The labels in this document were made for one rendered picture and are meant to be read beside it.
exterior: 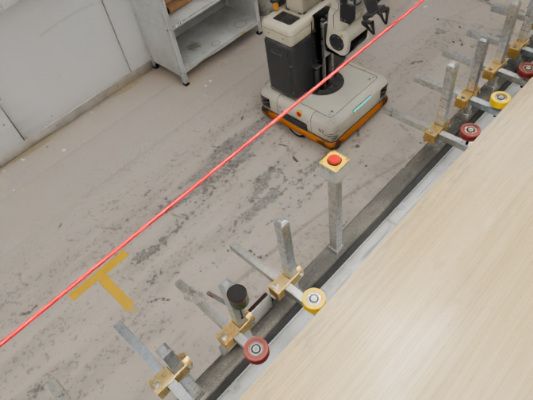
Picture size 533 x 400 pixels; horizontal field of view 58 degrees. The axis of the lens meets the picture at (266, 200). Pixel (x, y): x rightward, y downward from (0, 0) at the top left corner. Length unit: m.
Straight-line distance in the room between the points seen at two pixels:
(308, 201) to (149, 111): 1.56
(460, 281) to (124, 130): 2.80
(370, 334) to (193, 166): 2.10
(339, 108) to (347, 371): 2.00
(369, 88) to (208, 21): 1.79
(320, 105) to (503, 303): 1.91
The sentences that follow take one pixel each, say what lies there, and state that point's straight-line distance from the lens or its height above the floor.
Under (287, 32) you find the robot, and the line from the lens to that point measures 2.95.
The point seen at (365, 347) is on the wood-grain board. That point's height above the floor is 0.90.
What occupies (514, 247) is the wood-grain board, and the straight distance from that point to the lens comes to 1.84.
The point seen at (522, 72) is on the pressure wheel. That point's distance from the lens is 2.52.
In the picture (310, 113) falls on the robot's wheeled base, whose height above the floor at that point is 0.27.
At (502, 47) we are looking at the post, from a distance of 2.58.
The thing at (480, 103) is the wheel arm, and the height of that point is 0.84.
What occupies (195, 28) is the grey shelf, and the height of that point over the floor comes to 0.14.
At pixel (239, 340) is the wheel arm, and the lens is 1.65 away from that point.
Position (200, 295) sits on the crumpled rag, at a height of 0.87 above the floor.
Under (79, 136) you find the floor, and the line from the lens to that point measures 3.96.
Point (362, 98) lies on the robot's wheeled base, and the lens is 3.27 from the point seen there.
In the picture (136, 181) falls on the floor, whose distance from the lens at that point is 3.41.
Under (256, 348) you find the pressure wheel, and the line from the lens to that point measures 1.57.
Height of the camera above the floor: 2.36
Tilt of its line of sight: 51 degrees down
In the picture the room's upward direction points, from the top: 11 degrees counter-clockwise
